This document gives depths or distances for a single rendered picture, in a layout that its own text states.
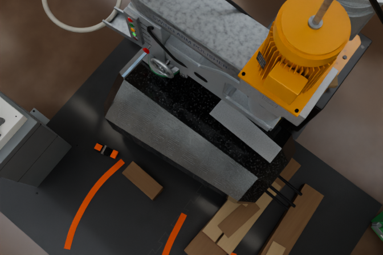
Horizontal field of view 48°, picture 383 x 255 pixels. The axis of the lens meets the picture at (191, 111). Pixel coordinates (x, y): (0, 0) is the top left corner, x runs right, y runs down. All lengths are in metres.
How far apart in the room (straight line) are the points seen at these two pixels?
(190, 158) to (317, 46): 1.46
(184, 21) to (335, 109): 2.07
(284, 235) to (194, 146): 1.04
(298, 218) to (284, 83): 1.93
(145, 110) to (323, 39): 1.51
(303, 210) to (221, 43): 1.81
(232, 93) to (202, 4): 0.54
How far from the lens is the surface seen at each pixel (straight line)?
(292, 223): 3.26
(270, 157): 2.56
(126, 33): 2.60
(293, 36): 1.37
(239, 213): 3.07
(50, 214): 3.45
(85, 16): 3.83
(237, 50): 1.77
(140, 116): 2.69
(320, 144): 3.52
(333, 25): 1.42
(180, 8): 1.84
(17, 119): 2.69
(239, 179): 2.57
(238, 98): 2.17
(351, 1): 2.17
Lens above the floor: 3.30
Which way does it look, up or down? 75 degrees down
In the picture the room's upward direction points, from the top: 1 degrees clockwise
